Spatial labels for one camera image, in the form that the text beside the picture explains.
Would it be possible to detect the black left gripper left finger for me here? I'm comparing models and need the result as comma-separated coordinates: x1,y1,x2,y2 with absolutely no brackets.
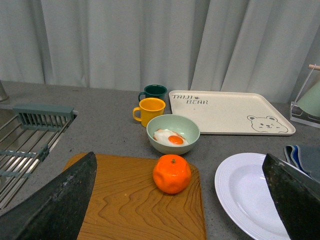
0,152,97,240

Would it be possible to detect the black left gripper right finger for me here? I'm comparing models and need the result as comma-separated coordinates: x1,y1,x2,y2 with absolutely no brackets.
262,153,320,240

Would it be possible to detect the white round plate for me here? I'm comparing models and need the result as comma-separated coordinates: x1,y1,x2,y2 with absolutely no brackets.
214,152,312,240

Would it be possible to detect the orange mandarin fruit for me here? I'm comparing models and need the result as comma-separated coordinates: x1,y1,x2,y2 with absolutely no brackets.
152,154,192,194

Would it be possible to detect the grey blue folded cloth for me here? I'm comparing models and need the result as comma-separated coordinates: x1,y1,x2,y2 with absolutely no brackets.
284,145,320,183

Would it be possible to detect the wooden cutting board tray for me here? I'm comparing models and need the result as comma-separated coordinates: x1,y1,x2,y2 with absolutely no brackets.
78,154,207,240

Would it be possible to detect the clear acrylic cup rack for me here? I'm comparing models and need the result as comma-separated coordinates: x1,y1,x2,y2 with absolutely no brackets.
289,64,320,129

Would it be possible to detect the metal sink drying rack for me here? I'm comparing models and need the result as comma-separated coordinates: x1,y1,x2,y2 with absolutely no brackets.
0,103,76,209

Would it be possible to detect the light green plastic cup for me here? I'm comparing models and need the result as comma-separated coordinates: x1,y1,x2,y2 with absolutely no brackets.
297,81,320,117

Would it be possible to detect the cream bear serving tray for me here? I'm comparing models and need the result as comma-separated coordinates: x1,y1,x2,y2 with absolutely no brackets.
168,90,296,136

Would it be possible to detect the fake fried egg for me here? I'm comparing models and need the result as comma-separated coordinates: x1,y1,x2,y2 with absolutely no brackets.
153,128,189,146

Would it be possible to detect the light green bowl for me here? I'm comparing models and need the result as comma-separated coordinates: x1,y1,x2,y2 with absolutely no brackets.
146,114,200,155

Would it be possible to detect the yellow mug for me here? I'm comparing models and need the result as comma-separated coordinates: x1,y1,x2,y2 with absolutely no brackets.
132,97,166,127

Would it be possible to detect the white curtain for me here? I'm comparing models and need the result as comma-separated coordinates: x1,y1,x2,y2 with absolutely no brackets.
0,0,320,103

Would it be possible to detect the dark green mug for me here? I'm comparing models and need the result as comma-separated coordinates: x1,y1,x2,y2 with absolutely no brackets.
138,84,168,102

